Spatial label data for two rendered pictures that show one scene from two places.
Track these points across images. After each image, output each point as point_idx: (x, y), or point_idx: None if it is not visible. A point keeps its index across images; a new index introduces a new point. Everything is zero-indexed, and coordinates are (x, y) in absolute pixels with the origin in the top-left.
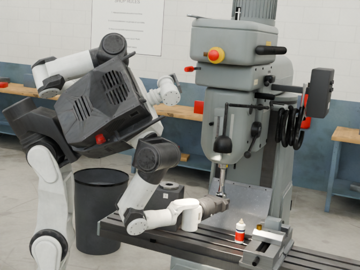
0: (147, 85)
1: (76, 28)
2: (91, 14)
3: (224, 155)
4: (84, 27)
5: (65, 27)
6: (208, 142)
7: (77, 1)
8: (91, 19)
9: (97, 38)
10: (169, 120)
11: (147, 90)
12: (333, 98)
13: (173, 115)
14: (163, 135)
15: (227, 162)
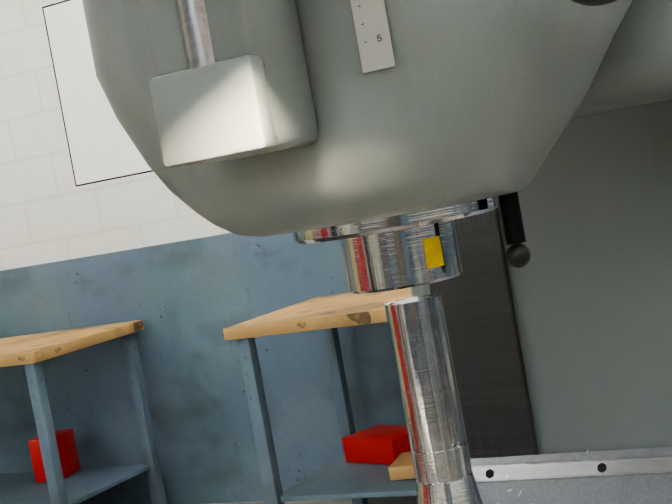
0: (275, 252)
1: (21, 130)
2: (55, 74)
3: (334, 87)
4: (42, 120)
5: None
6: (133, 19)
7: (4, 48)
8: (57, 91)
9: (89, 145)
10: (376, 349)
11: (279, 268)
12: None
13: (370, 319)
14: (369, 405)
15: (398, 165)
